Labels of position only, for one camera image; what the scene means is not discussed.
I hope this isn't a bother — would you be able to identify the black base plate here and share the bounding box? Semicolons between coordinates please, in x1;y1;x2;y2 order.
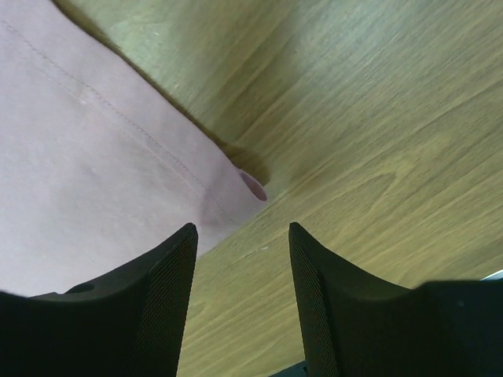
270;361;308;377

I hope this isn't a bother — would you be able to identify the pink printed t shirt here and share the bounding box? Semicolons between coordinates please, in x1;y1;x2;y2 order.
1;1;267;296

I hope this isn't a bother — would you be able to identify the aluminium front rail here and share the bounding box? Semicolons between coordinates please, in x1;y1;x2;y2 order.
482;269;503;280

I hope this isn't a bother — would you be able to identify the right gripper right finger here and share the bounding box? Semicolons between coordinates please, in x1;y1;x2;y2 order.
288;223;502;376

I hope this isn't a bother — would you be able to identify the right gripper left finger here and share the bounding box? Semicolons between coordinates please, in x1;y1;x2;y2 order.
1;223;198;376

